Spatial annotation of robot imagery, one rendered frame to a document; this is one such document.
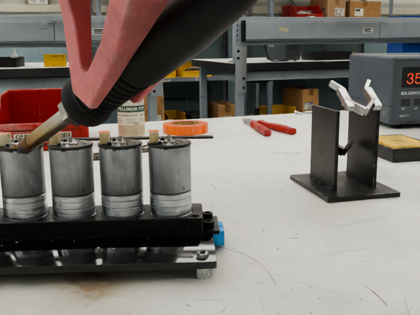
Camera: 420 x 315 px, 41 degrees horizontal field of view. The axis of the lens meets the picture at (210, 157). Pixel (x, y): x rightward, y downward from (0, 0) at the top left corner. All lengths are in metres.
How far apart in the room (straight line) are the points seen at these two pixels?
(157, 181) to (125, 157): 0.02
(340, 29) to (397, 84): 2.34
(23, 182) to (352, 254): 0.19
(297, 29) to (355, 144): 2.51
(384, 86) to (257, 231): 0.46
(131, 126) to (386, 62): 0.34
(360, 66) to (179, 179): 0.58
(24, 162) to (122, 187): 0.06
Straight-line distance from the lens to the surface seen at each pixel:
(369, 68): 0.83
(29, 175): 0.32
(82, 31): 0.23
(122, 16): 0.19
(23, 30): 2.63
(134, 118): 0.70
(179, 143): 0.31
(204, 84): 3.48
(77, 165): 0.32
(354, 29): 3.15
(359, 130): 0.47
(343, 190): 0.44
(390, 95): 0.77
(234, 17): 0.19
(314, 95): 5.02
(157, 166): 0.31
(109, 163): 0.31
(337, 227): 0.37
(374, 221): 0.39
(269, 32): 2.90
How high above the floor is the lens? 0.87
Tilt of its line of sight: 12 degrees down
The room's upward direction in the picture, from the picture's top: 1 degrees counter-clockwise
